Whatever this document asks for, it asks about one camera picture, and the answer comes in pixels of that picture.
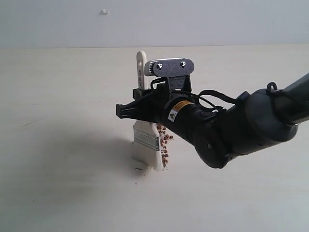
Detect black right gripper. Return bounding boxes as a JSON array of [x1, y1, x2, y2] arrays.
[[116, 87, 232, 169]]

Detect wooden paint brush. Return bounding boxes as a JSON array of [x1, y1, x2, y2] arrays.
[[132, 51, 163, 171]]

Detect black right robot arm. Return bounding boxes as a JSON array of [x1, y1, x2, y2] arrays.
[[116, 75, 309, 169]]

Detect brown beads and white crumbs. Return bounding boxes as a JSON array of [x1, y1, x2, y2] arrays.
[[156, 123, 173, 170]]

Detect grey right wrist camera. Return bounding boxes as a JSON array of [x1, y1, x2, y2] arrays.
[[144, 58, 194, 77]]

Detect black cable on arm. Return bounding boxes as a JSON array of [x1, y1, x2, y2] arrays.
[[149, 78, 239, 113]]

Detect small white wall hook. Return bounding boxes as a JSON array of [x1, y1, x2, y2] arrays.
[[99, 9, 109, 15]]

